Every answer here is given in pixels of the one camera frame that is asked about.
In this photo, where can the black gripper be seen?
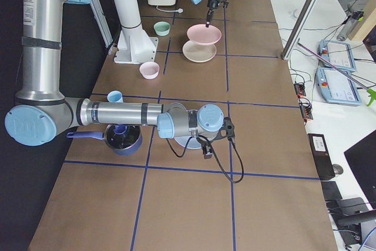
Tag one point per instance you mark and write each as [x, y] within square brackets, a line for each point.
[212, 4]
[206, 146]

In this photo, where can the pink plate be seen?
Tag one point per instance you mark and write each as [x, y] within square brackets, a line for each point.
[203, 35]

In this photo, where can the cream plate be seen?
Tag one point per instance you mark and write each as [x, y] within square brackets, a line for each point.
[198, 53]

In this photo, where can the green bowl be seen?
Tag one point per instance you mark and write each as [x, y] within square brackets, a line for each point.
[162, 28]

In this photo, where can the dark blue saucepan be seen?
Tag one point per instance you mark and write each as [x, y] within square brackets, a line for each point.
[124, 140]

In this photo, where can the pink bowl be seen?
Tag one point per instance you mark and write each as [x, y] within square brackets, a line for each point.
[149, 70]

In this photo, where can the light blue cup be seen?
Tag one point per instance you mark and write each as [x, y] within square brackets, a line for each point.
[115, 97]

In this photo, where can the orange connector block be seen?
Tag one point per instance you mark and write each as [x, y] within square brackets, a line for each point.
[306, 109]

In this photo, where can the black box with label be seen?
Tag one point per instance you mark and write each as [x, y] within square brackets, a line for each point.
[321, 156]

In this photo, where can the far teach pendant tablet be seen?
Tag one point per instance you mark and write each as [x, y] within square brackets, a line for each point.
[338, 54]

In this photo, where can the teach pendant tablet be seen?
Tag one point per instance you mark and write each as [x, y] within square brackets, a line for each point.
[337, 88]
[338, 54]

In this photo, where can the water bottle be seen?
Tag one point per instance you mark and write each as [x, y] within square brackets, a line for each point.
[349, 25]

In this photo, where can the near teach pendant tablet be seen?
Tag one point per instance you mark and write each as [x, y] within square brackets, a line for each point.
[337, 88]

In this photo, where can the grabber reaching stick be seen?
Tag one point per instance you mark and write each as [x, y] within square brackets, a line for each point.
[320, 58]

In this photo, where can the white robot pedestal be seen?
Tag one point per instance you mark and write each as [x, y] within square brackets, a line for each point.
[134, 45]

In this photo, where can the aluminium frame post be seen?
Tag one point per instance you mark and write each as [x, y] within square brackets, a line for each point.
[298, 28]

